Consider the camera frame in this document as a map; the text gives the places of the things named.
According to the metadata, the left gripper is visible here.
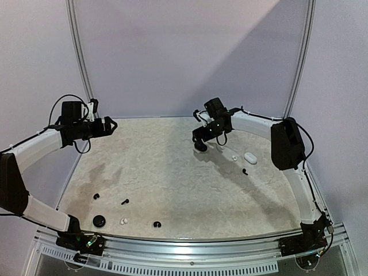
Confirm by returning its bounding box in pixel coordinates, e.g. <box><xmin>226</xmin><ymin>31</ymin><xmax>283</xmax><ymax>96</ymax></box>
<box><xmin>74</xmin><ymin>116</ymin><xmax>117</xmax><ymax>139</ymax></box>

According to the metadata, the black earbud charging case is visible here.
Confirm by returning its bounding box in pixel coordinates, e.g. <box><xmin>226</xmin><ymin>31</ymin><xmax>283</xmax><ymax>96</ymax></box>
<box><xmin>194</xmin><ymin>141</ymin><xmax>208</xmax><ymax>152</ymax></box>

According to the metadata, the black hook earbud front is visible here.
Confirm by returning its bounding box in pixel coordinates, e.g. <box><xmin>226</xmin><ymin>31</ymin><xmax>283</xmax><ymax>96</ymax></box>
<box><xmin>153</xmin><ymin>221</ymin><xmax>162</xmax><ymax>228</ymax></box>

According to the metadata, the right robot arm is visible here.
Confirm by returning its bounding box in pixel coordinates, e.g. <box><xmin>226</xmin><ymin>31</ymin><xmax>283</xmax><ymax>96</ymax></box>
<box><xmin>192</xmin><ymin>98</ymin><xmax>332</xmax><ymax>251</ymax></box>

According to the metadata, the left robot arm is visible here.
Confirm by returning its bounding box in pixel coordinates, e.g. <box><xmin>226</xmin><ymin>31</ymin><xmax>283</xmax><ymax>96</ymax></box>
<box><xmin>1</xmin><ymin>99</ymin><xmax>118</xmax><ymax>250</ymax></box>

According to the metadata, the white earbud charging case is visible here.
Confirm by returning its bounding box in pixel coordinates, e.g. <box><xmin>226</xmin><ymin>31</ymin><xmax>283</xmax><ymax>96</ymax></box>
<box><xmin>244</xmin><ymin>152</ymin><xmax>258</xmax><ymax>164</ymax></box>

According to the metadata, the round black case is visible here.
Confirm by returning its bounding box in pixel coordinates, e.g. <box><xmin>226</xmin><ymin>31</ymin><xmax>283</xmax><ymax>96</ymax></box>
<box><xmin>92</xmin><ymin>214</ymin><xmax>106</xmax><ymax>228</ymax></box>

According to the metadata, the white earbud front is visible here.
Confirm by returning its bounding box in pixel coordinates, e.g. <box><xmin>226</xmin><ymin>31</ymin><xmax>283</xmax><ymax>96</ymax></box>
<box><xmin>120</xmin><ymin>218</ymin><xmax>128</xmax><ymax>225</ymax></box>

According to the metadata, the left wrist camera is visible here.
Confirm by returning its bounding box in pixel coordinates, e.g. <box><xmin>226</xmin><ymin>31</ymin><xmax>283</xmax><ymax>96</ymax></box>
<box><xmin>82</xmin><ymin>98</ymin><xmax>98</xmax><ymax>122</ymax></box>

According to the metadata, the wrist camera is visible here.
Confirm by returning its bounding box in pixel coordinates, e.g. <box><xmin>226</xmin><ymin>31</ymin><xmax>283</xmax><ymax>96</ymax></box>
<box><xmin>193</xmin><ymin>109</ymin><xmax>213</xmax><ymax>127</ymax></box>
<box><xmin>82</xmin><ymin>98</ymin><xmax>98</xmax><ymax>122</ymax></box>

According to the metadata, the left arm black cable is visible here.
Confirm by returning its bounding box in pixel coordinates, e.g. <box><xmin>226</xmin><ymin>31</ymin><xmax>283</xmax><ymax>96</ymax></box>
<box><xmin>47</xmin><ymin>94</ymin><xmax>93</xmax><ymax>155</ymax></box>

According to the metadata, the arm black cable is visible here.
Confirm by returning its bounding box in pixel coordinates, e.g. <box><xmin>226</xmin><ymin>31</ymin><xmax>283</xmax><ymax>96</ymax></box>
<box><xmin>293</xmin><ymin>120</ymin><xmax>316</xmax><ymax>162</ymax></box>
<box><xmin>47</xmin><ymin>94</ymin><xmax>93</xmax><ymax>155</ymax></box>

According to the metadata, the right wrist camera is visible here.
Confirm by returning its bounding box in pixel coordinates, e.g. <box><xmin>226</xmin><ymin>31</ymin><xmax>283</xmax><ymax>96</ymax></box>
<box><xmin>193</xmin><ymin>109</ymin><xmax>213</xmax><ymax>127</ymax></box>

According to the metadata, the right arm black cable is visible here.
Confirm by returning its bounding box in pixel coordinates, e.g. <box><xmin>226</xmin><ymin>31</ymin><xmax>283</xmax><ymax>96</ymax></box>
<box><xmin>293</xmin><ymin>120</ymin><xmax>316</xmax><ymax>162</ymax></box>

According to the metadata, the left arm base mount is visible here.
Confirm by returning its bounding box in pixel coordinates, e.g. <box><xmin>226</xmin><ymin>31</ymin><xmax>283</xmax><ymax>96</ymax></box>
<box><xmin>56</xmin><ymin>232</ymin><xmax>106</xmax><ymax>256</ymax></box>

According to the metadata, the aluminium front rail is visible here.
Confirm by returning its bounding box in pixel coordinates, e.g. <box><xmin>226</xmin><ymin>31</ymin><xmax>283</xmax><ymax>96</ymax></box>
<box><xmin>33</xmin><ymin>223</ymin><xmax>353</xmax><ymax>274</ymax></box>

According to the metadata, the left frame post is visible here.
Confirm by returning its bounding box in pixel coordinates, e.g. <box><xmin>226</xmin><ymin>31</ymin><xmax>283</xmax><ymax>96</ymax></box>
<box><xmin>66</xmin><ymin>0</ymin><xmax>94</xmax><ymax>100</ymax></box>

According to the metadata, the frame post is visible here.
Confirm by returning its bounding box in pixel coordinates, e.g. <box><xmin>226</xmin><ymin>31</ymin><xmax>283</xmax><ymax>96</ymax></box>
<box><xmin>66</xmin><ymin>0</ymin><xmax>94</xmax><ymax>100</ymax></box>
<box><xmin>283</xmin><ymin>0</ymin><xmax>316</xmax><ymax>118</ymax></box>

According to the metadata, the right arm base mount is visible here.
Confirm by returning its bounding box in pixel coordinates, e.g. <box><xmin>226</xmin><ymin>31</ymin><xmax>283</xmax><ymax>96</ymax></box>
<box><xmin>278</xmin><ymin>228</ymin><xmax>328</xmax><ymax>256</ymax></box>

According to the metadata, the right frame post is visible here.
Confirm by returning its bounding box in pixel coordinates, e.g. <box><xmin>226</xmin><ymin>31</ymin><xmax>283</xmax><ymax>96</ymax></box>
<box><xmin>283</xmin><ymin>0</ymin><xmax>316</xmax><ymax>118</ymax></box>

